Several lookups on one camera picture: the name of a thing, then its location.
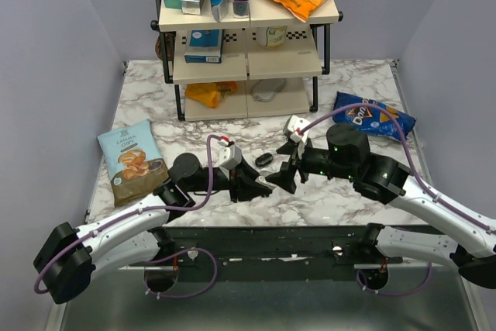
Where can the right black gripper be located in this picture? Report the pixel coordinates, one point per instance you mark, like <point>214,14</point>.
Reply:
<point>284,178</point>

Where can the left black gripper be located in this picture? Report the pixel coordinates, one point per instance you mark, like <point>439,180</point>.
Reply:
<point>242,185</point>

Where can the black earbud charging case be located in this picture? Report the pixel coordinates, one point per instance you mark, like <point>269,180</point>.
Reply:
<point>264,160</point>

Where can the white earbud charging case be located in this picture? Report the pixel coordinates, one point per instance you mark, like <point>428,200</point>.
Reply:
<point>263,181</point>

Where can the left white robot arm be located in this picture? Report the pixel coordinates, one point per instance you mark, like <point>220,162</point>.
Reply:
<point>72,256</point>

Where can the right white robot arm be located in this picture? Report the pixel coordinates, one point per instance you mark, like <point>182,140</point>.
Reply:
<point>465,239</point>

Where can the blue Doritos chip bag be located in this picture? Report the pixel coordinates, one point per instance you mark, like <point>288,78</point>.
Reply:
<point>369,120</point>

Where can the orange snack bag bottom shelf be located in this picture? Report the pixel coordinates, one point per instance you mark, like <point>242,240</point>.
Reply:
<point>210,94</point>

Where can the beige three-tier shelf rack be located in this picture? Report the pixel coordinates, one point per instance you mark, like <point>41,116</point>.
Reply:
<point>301,59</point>

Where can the cassava chips bag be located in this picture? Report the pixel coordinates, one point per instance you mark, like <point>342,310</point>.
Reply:
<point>134,161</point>

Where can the cream printed mug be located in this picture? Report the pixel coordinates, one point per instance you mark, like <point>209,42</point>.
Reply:
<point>270,37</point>

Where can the blue white box middle shelf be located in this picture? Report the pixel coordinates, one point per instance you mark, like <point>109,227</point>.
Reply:
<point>204,46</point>

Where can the brown object behind rack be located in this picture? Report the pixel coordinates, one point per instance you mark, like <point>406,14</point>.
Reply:
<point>161,46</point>

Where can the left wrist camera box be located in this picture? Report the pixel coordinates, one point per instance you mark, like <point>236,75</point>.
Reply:
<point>230,156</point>

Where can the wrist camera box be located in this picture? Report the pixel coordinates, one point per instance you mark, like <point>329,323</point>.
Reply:
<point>230,156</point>
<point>293,127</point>

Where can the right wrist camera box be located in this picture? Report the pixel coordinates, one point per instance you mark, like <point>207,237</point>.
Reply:
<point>293,127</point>

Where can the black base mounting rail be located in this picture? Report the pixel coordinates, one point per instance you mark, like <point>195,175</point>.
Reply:
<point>298,253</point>

